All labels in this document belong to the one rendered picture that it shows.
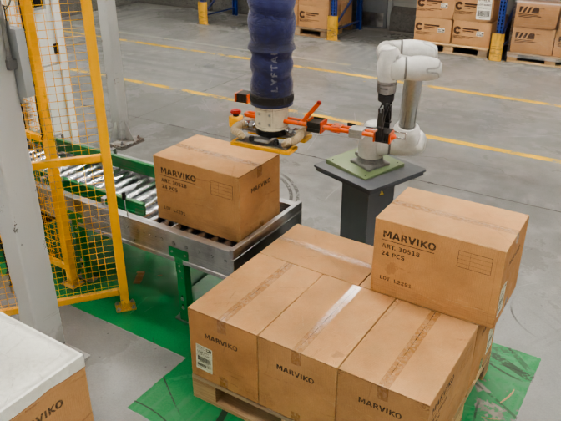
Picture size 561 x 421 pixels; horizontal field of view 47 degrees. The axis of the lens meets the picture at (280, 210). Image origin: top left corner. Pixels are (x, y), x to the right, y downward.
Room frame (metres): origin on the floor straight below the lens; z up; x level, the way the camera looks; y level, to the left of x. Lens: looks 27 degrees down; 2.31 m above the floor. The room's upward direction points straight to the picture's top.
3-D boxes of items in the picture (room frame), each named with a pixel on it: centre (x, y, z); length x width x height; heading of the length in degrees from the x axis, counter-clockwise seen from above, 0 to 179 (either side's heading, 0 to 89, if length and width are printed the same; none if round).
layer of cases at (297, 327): (2.60, -0.33, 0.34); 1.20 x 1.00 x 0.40; 57
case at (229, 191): (3.41, 0.36, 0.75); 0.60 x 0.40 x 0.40; 58
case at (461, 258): (2.65, -0.80, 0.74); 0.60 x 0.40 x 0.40; 58
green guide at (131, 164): (4.26, 1.21, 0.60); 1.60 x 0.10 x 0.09; 57
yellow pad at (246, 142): (3.10, 0.09, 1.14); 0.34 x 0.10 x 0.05; 65
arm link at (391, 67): (2.93, -0.51, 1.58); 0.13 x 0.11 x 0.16; 82
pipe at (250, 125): (3.18, 0.04, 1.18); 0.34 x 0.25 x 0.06; 65
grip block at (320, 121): (3.08, -0.18, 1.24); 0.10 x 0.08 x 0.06; 155
